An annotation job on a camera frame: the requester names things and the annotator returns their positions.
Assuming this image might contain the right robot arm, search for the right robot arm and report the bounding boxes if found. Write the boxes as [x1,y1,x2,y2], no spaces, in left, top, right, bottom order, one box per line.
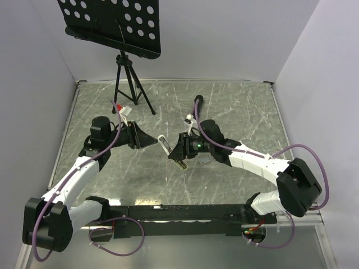
[168,120,322,223]

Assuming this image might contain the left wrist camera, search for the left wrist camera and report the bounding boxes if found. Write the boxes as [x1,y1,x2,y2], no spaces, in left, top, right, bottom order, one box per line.
[117,104,132,117]

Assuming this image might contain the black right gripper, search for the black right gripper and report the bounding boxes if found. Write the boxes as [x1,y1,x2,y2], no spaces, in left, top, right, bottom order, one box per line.
[168,132,214,160]

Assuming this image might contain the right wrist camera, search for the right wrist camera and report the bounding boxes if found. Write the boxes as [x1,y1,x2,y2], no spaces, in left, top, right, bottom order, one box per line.
[184,114,197,135]

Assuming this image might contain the black microphone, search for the black microphone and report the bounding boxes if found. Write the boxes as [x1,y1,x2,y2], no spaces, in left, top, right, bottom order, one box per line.
[194,95,204,114]

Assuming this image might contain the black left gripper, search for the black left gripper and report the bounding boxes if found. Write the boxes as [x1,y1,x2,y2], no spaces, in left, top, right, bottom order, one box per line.
[105,120,158,149]

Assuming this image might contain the aluminium frame rail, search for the aluminium frame rail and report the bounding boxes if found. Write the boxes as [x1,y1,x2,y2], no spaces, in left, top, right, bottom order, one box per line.
[78,210,324,230]

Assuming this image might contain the black perforated music stand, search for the black perforated music stand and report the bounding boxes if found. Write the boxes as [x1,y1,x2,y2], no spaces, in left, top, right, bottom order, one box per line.
[58,1,161,105]

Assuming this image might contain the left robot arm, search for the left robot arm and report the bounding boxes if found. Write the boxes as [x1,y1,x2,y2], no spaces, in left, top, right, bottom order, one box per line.
[22,116,158,252]

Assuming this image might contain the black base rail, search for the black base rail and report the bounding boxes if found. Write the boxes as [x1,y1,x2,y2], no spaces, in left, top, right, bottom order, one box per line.
[94,204,277,239]

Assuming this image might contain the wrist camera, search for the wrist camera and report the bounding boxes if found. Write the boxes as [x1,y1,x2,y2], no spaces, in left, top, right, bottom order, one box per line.
[184,114,197,135]
[117,104,132,117]

